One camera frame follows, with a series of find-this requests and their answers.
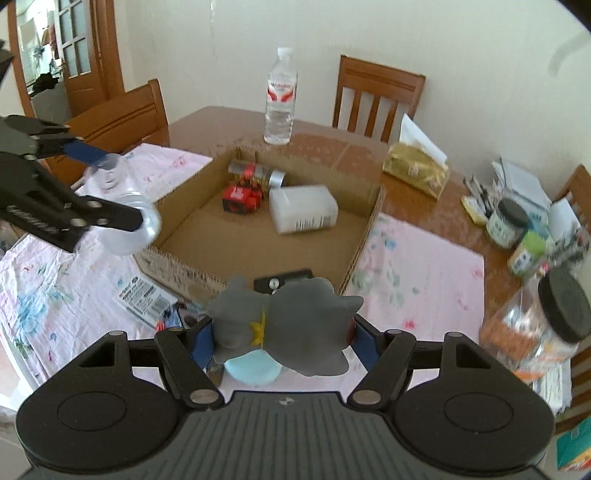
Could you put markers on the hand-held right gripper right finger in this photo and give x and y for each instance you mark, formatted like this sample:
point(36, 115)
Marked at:
point(364, 344)

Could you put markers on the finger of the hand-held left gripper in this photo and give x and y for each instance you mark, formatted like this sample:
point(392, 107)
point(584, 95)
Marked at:
point(113, 214)
point(85, 151)

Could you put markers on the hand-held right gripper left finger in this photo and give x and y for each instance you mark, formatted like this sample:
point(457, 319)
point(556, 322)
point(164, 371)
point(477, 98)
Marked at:
point(202, 346)

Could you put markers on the clear plastic jar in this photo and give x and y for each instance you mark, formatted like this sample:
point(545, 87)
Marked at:
point(117, 177)

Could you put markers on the grey plush toy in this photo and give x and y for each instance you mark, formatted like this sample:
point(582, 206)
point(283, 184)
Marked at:
point(295, 323)

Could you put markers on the cardboard box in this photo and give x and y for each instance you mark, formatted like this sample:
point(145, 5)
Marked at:
point(258, 249)

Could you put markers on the red toy train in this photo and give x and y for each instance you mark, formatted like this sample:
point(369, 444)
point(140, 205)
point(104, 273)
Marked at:
point(240, 198)

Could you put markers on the capsule bottle with red label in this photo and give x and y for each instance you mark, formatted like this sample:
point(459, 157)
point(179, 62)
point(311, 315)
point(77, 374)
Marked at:
point(249, 171)

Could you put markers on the white plastic container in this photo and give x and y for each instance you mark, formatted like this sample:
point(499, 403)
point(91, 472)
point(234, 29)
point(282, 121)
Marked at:
point(300, 207)

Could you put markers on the dark blue patterned pouch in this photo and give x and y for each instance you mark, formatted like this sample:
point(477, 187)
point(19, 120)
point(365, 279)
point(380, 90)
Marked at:
point(187, 316)

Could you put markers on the wooden chair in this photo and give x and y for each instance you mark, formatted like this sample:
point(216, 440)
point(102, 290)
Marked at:
point(364, 78)
point(129, 115)
point(581, 383)
point(579, 189)

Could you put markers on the wooden door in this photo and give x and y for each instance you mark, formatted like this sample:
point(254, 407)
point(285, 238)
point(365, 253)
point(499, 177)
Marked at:
point(87, 83)

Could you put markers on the white packet with barcode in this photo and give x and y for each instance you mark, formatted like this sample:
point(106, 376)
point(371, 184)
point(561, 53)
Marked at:
point(143, 297)

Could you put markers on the pink floral cloth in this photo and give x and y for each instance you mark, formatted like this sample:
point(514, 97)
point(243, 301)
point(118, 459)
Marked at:
point(415, 277)

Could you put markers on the yellow notepad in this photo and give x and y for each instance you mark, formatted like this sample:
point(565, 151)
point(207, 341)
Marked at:
point(475, 212)

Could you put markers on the gold tissue pack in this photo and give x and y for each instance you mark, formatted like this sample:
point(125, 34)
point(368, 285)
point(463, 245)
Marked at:
point(415, 173)

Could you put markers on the small jar with green lid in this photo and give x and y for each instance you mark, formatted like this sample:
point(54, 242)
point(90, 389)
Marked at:
point(524, 258)

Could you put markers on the glass jar with dark lid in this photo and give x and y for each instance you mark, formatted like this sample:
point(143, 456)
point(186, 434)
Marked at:
point(505, 226)

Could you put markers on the bunch of pens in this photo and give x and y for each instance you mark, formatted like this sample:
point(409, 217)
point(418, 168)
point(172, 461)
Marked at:
point(478, 189)

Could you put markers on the clear water bottle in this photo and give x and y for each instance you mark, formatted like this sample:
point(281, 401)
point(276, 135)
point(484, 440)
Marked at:
point(279, 115)

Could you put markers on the large clear jar black lid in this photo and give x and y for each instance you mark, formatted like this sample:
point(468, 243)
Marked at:
point(563, 304)

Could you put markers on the stack of papers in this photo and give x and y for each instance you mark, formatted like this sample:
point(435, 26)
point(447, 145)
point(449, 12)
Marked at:
point(521, 182)

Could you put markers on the green and orange box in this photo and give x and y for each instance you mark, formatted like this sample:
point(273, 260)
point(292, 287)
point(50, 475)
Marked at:
point(575, 447)

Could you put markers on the wooden chair back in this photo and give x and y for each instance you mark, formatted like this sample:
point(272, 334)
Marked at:
point(364, 78)

